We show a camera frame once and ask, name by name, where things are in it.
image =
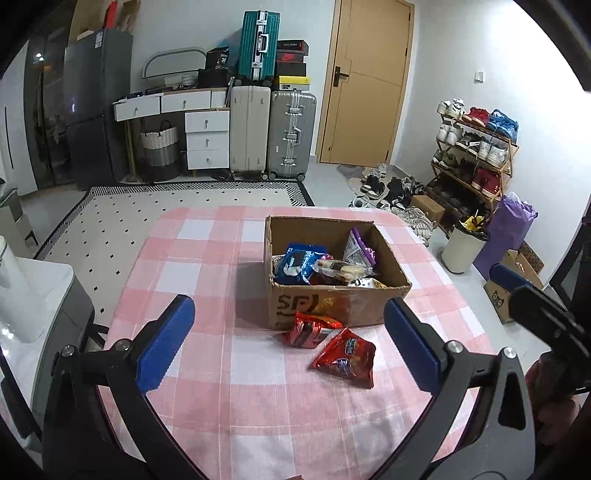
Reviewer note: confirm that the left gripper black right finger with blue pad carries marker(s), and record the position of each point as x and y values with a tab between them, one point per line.
498	441

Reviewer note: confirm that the white drawer desk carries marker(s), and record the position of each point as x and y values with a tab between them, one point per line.
205	123

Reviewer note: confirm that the woven laundry basket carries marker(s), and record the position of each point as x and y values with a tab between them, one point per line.
161	150

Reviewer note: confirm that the red chip bag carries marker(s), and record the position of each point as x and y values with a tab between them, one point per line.
348	356

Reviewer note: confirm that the wooden shoe rack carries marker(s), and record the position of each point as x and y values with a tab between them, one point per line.
473	162

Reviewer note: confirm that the wooden door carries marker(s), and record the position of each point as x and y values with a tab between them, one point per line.
365	85

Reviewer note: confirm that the beige suitcase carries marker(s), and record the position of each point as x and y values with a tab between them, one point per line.
249	119

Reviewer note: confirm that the red black snack pack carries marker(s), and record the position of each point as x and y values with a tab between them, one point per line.
309	330

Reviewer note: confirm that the dark refrigerator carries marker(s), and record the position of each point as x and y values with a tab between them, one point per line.
96	75

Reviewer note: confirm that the white trash bin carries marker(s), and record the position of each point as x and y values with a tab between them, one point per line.
463	247

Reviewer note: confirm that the open cardboard box on floor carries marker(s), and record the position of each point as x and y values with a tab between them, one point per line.
512	272

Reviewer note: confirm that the small brown box on floor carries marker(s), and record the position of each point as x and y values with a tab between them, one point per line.
432	209

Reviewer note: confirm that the stack of shoe boxes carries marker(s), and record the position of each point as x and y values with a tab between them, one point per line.
291	66

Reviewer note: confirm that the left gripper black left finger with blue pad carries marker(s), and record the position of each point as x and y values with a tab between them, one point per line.
99	422

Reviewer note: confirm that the dotted white rug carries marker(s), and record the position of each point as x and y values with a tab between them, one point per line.
102	235

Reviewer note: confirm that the silver suitcase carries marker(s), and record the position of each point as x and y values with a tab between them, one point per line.
292	120

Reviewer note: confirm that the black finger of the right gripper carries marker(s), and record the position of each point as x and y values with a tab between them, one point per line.
566	332

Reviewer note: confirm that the person's right hand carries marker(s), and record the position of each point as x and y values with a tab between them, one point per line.
552	399

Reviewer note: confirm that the teal suitcase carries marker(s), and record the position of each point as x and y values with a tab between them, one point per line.
258	46

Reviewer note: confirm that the white kettle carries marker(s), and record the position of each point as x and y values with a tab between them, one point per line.
22	310

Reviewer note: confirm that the clear biscuit packet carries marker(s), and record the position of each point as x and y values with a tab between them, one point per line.
340	271

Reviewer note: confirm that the blue oreo cookie pack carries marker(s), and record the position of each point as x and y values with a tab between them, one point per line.
297	264

